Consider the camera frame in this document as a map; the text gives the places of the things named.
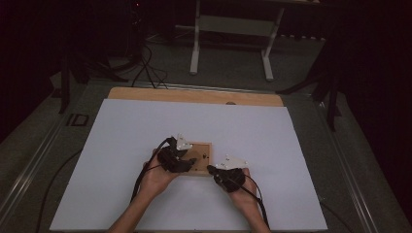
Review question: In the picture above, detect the right hand-held gripper cable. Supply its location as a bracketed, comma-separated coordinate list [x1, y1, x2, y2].
[238, 175, 271, 229]

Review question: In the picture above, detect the black floor socket box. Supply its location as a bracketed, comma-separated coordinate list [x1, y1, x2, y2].
[65, 113, 90, 127]

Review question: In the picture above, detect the black floor cable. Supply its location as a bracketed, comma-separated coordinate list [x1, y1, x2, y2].
[34, 149, 84, 233]
[319, 200, 346, 233]

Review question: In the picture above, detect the black stand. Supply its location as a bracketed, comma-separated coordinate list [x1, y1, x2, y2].
[276, 30, 342, 132]
[57, 52, 129, 115]

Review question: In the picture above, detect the person's right hand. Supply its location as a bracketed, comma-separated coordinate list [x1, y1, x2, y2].
[223, 167, 260, 209]

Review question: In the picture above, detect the white metal desk frame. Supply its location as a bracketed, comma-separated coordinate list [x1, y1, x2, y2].
[189, 0, 287, 83]

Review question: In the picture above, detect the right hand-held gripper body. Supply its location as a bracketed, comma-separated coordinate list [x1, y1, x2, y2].
[213, 154, 249, 194]

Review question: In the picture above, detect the black floor cables bundle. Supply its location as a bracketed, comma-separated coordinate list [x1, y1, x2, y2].
[130, 42, 170, 90]

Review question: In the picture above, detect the left hand-held gripper cable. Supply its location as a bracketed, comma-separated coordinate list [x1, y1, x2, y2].
[129, 136, 179, 204]

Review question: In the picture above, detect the square wooden clock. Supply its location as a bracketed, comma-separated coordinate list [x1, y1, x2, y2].
[179, 141, 214, 178]

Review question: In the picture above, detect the person's left hand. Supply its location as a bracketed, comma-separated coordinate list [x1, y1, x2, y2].
[139, 151, 180, 200]

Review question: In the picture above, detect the metal floor rail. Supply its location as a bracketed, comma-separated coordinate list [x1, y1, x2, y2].
[311, 96, 381, 233]
[0, 111, 67, 222]
[142, 82, 313, 97]

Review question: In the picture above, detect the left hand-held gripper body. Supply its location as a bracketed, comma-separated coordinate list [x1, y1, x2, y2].
[157, 133, 193, 174]

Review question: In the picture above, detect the hand-held gripper cable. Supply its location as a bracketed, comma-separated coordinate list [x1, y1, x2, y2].
[238, 175, 271, 229]
[129, 136, 179, 204]

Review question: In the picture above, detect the white table mat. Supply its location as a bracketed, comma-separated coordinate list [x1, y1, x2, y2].
[50, 98, 328, 232]

